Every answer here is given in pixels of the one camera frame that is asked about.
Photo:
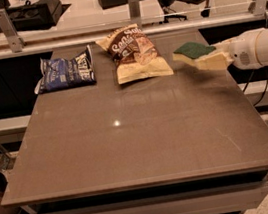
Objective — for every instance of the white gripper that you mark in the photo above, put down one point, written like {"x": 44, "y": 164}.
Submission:
{"x": 242, "y": 51}

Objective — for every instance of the green and yellow sponge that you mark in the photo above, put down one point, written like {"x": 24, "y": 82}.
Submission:
{"x": 189, "y": 52}

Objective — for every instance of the brown chip bag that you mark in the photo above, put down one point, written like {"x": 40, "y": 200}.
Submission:
{"x": 134, "y": 54}

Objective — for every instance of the blue chip bag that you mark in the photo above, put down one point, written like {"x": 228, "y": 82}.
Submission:
{"x": 61, "y": 74}

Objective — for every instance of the black tray on desk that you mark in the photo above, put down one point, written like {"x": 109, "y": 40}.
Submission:
{"x": 35, "y": 14}

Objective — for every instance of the grey table drawer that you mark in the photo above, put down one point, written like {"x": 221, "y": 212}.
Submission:
{"x": 214, "y": 201}

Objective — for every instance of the middle metal bracket post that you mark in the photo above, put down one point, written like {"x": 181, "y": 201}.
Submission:
{"x": 134, "y": 11}

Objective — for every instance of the left metal bracket post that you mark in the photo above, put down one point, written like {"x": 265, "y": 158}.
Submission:
{"x": 16, "y": 44}

